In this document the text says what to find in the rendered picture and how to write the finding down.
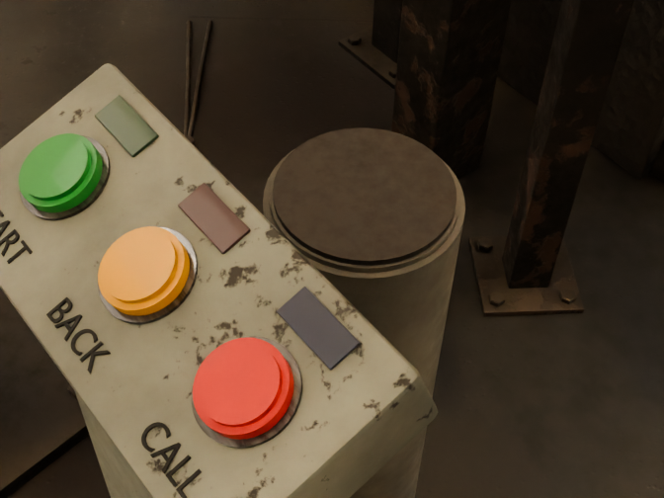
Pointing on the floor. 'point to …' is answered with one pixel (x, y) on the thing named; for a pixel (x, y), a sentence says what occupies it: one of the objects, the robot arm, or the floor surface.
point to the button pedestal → (192, 326)
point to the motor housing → (449, 76)
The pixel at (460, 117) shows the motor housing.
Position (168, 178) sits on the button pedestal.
